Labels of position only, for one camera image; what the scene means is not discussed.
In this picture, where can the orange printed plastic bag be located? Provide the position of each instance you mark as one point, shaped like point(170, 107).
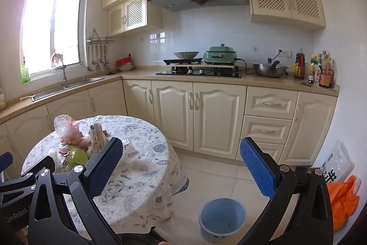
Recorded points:
point(70, 130)

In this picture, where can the red plastic container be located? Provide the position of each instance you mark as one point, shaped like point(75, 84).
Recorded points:
point(123, 62)

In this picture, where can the shallow metal pan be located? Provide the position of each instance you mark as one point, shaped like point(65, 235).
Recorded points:
point(186, 55)

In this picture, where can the metal sink faucet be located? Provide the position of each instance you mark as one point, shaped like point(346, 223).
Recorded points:
point(65, 72)

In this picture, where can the cream base cabinet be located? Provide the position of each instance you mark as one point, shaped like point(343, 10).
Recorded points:
point(172, 113)

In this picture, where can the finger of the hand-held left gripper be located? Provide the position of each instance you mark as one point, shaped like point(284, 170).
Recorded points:
point(25, 179)
point(5, 161)

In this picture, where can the small red capped bottle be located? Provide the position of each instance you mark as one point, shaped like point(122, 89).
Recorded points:
point(63, 148)

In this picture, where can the blue plastic bin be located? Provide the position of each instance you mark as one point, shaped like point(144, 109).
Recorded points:
point(220, 222)

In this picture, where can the beige kitchen countertop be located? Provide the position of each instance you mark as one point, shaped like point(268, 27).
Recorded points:
point(137, 72)

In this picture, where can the blue floral tablecloth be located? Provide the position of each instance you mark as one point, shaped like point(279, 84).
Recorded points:
point(143, 164)

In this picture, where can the white rice bag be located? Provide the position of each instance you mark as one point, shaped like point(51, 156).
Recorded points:
point(339, 161)

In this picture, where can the green plastic bottle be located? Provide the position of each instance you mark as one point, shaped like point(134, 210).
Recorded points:
point(25, 72)

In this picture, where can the stainless steel sink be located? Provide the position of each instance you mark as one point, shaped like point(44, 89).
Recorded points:
point(71, 85)

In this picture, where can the hanging metal spoon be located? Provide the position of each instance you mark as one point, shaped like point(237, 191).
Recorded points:
point(102, 60)

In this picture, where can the group of condiment bottles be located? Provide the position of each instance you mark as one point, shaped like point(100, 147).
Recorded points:
point(325, 72)

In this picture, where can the yellow green snack packet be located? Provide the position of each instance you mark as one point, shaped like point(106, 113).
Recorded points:
point(76, 157)

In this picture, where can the hanging metal ladle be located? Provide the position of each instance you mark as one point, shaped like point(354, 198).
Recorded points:
point(90, 68)

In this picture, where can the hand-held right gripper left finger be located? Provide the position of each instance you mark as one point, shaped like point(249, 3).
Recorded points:
point(106, 166)

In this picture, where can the black gas stove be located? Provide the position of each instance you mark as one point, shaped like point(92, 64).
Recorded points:
point(218, 74)

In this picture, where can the hanging metal spatula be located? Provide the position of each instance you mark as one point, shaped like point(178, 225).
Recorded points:
point(98, 67)

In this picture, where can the hanging metal skimmer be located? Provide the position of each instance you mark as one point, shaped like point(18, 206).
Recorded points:
point(107, 64)

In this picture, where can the yellowish bottle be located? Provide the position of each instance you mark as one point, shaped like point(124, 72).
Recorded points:
point(2, 100)

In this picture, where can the kitchen window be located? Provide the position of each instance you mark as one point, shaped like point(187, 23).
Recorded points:
point(43, 27)

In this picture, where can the beige drink carton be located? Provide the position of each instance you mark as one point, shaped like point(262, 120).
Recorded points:
point(96, 136)

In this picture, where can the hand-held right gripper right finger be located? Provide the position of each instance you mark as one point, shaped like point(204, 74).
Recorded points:
point(258, 167)

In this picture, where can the white bowl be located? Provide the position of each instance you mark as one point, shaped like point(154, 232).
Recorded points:
point(126, 68)

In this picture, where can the metal utensil rack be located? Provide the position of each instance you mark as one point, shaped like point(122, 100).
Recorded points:
point(100, 40)

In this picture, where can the green electric cooker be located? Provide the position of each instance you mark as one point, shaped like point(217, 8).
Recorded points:
point(220, 57)

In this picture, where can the white wall outlet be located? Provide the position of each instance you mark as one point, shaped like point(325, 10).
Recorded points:
point(283, 52)

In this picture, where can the crumpled white tissue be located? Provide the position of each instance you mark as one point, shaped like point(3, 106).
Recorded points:
point(129, 150)

